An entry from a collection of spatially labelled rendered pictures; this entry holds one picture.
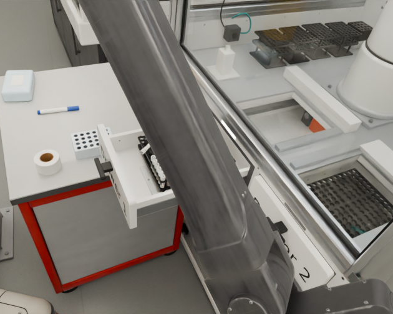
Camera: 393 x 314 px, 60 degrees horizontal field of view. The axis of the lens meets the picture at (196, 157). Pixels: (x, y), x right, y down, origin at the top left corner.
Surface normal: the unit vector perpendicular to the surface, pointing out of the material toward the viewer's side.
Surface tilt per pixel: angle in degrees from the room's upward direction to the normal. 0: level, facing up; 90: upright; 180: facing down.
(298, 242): 90
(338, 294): 54
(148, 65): 65
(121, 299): 1
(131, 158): 0
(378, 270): 90
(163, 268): 0
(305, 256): 90
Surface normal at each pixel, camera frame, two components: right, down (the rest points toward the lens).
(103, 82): 0.12, -0.69
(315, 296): -0.55, -0.84
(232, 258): -0.35, 0.26
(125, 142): 0.43, 0.68
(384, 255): -0.90, 0.23
